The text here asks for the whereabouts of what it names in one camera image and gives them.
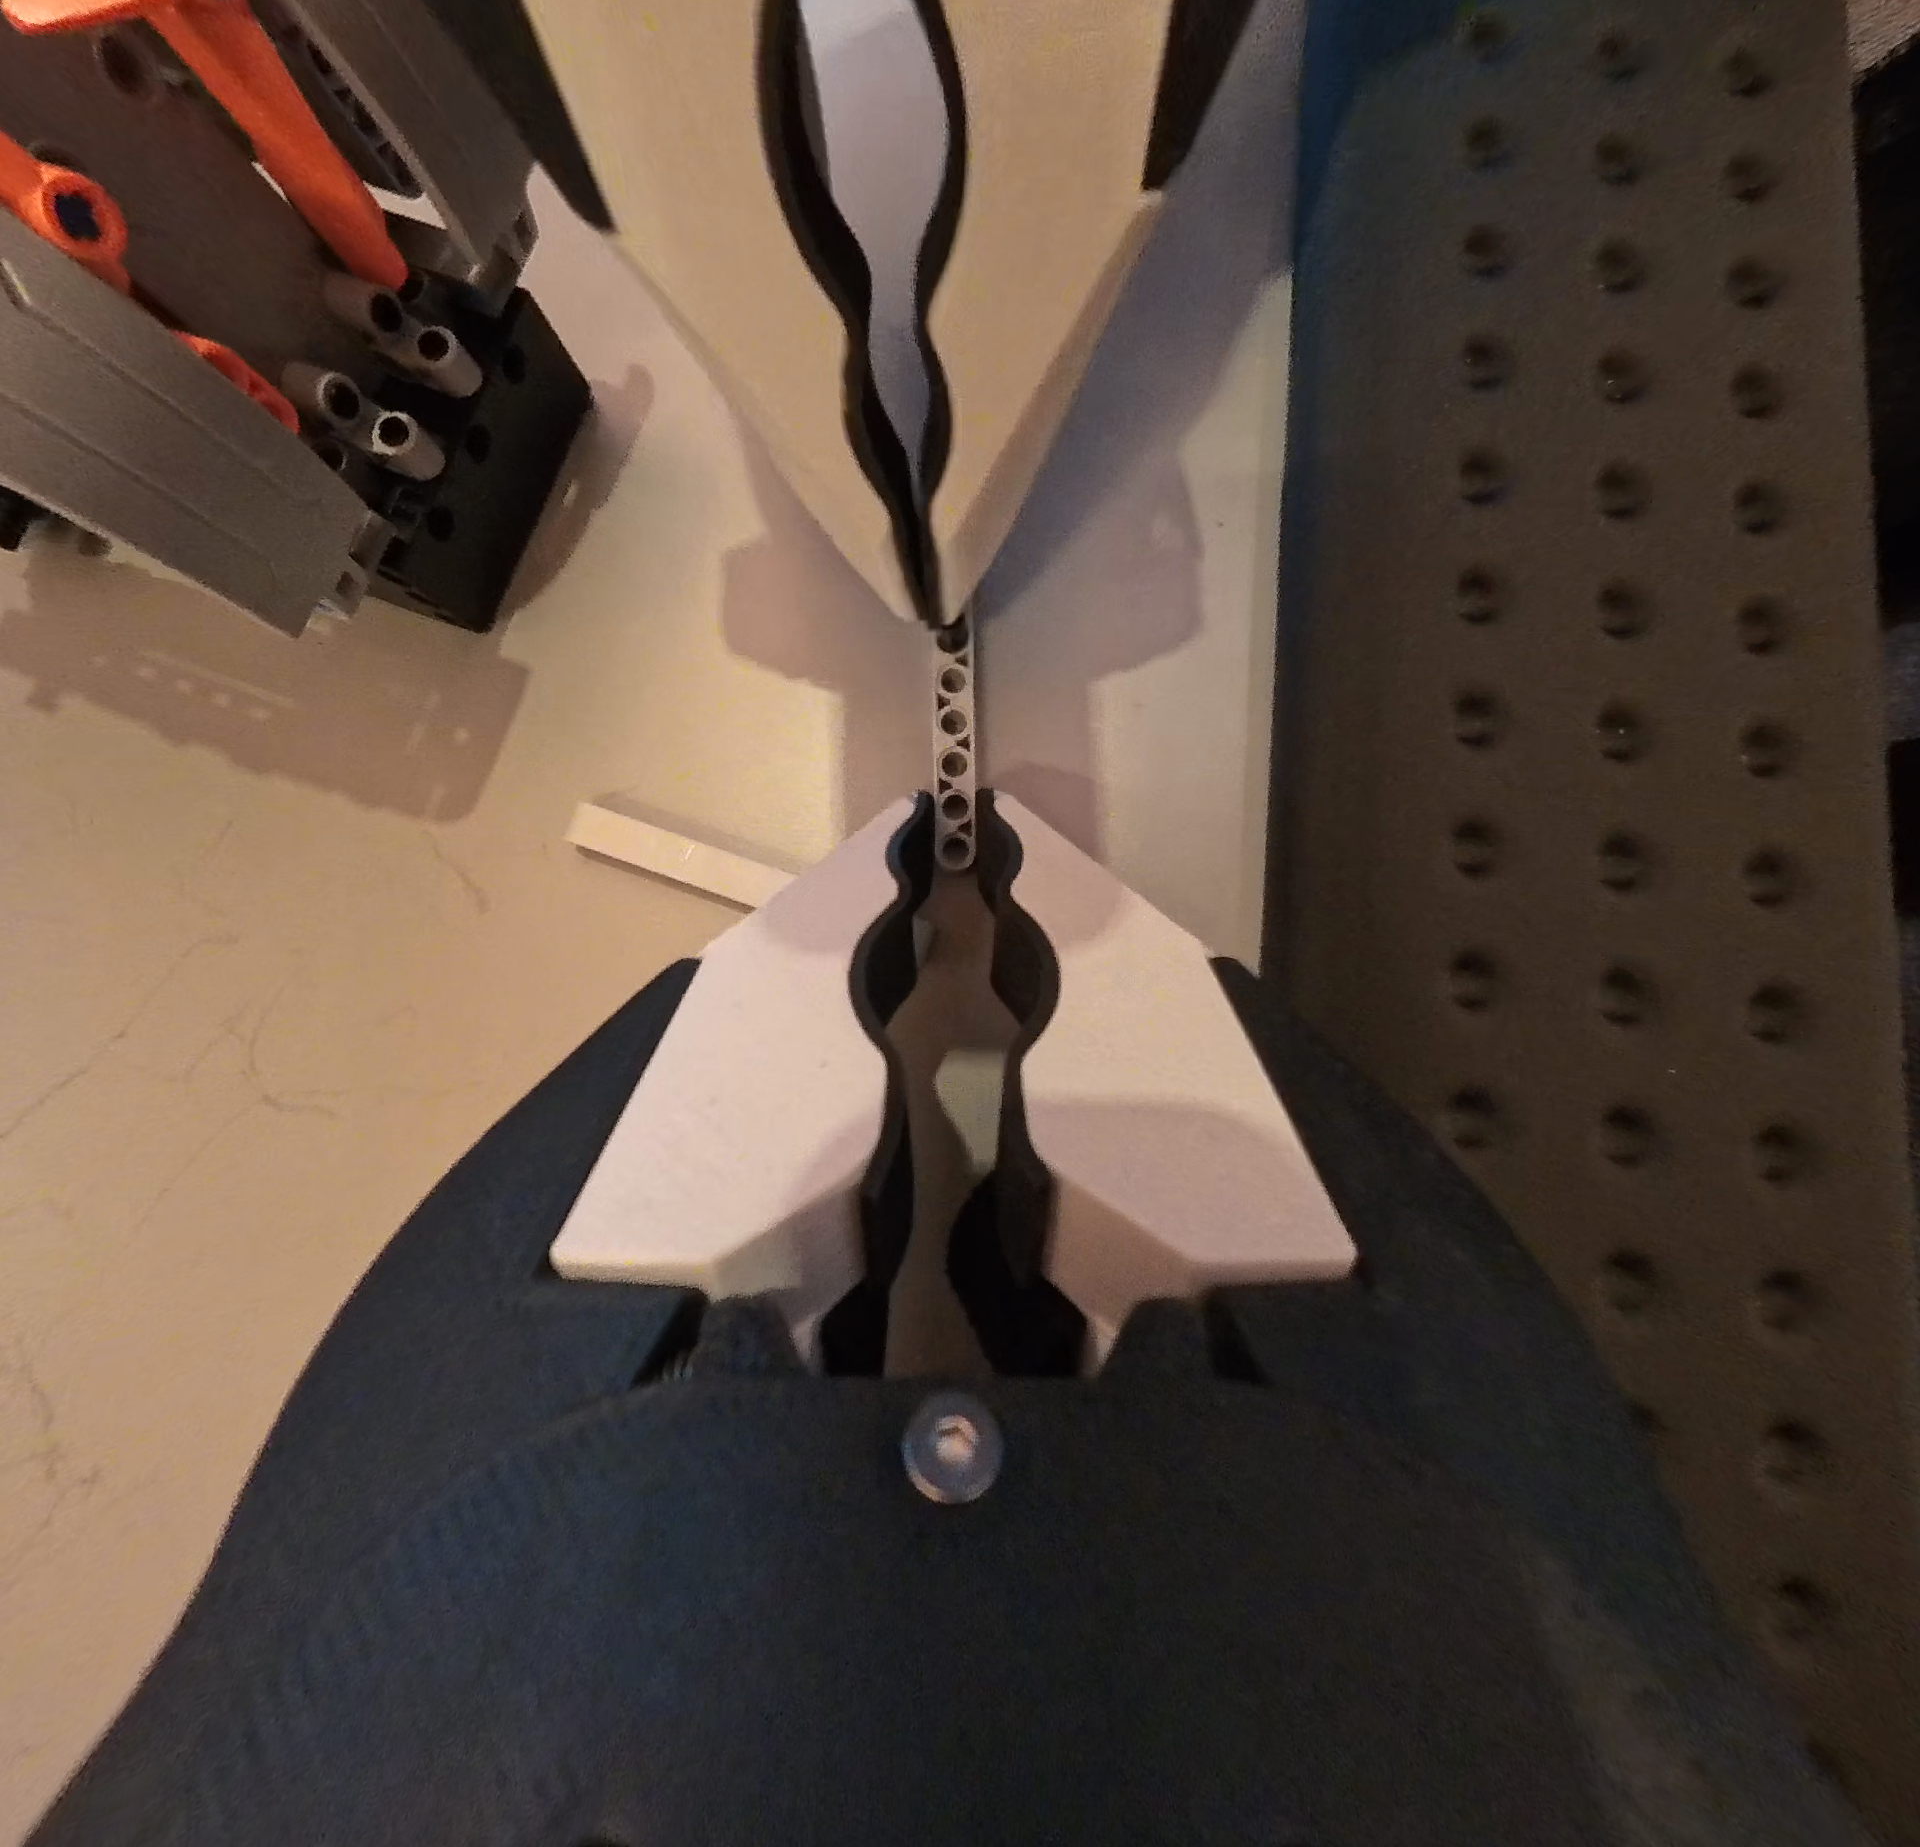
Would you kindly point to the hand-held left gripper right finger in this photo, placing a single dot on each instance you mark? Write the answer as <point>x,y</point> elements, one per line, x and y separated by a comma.
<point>1187,1127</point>

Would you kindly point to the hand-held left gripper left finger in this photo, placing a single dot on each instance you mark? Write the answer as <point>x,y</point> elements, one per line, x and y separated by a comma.
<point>720,1127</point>

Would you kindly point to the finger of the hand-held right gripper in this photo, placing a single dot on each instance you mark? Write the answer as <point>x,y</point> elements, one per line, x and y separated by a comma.
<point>1066,150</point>
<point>677,150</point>

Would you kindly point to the light grey holed beam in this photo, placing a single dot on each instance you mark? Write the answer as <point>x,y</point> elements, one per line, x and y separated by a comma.
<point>677,857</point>
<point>957,738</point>

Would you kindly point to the grey orange toy block model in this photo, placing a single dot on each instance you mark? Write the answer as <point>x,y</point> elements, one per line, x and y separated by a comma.
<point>152,422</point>

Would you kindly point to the dark perforated pad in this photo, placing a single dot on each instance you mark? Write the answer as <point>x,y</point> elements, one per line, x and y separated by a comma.
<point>1604,829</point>

